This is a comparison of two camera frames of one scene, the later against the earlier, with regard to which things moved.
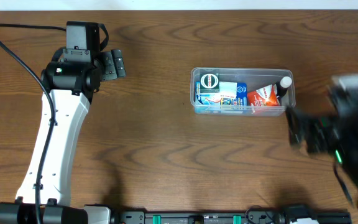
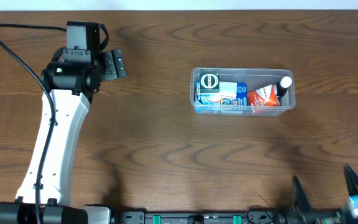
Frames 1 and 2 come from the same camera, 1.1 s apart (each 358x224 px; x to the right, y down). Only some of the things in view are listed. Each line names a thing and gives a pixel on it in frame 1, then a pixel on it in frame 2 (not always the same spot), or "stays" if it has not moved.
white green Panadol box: [227, 89] stays
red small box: [265, 96] stays
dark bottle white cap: [282, 87] stays
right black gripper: [309, 131] to [327, 216]
